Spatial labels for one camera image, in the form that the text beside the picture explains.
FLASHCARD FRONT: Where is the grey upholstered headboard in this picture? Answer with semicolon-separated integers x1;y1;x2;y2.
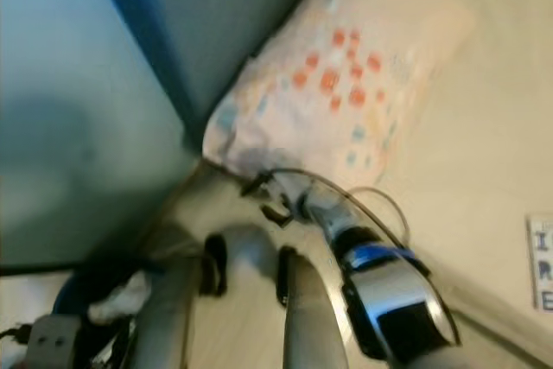
86;0;334;150

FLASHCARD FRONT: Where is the white book with blue letters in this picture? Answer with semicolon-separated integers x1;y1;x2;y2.
527;213;553;314

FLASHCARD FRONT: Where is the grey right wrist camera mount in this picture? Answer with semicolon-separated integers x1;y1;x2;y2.
272;170;316;210

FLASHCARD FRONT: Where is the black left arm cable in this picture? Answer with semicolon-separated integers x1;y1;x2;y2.
0;324;35;340

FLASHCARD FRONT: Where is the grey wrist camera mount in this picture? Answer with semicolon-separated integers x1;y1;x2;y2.
28;315;83;369
272;170;316;210

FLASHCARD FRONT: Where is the beige mattress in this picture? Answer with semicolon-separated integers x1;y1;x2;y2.
285;0;553;361

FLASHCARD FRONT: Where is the blue plastic bucket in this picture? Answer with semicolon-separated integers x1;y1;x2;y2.
52;261;165;361

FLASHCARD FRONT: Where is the large white crumpled paper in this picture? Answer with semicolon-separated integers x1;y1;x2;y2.
91;274;152;322

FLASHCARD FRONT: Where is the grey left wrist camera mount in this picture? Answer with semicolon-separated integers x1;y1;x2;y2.
28;315;83;369

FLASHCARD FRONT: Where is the pink pillow with orange spots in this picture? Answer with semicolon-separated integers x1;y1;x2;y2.
203;0;476;188

